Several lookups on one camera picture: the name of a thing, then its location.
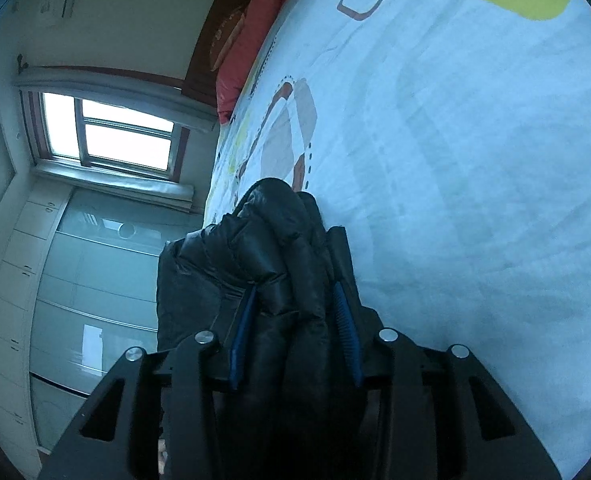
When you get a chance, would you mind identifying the small window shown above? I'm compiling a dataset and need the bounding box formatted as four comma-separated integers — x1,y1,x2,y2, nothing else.
20,87,191,182

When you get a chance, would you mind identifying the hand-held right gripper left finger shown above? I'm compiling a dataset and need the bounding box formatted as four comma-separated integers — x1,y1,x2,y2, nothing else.
38,285,259,480

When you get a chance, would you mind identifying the wooden headboard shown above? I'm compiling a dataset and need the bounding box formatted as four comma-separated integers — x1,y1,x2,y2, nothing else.
182,0,296,111

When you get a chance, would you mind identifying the glass door wardrobe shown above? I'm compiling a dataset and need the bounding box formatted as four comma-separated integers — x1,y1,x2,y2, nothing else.
0,180,207,467

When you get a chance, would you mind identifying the pink pillow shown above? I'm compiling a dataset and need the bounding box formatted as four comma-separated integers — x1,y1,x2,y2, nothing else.
216,0,309,125

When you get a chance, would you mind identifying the patterned bed sheet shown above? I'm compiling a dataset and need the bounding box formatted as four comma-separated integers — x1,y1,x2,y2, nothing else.
202,0,591,480

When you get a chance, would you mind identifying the pale curtain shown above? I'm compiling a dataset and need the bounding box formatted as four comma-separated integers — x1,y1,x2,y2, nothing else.
15,67,219,134
34,165,196,212

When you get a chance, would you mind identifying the orange printed cushion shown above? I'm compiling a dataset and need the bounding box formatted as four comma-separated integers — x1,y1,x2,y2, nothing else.
209,5,249,72

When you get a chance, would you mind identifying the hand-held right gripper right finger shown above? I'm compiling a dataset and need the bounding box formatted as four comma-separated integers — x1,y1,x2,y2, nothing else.
329,282,561,480

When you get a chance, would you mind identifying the black puffer jacket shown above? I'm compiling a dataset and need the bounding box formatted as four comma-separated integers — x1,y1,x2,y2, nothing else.
156,177,392,480

